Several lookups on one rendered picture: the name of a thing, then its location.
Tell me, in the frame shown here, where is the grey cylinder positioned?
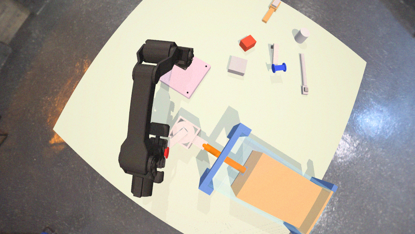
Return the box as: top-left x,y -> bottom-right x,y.
294,28 -> 310,44

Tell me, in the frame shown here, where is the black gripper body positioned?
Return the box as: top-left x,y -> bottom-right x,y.
149,122 -> 170,183

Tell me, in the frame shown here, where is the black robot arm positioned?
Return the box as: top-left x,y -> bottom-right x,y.
118,39 -> 194,198

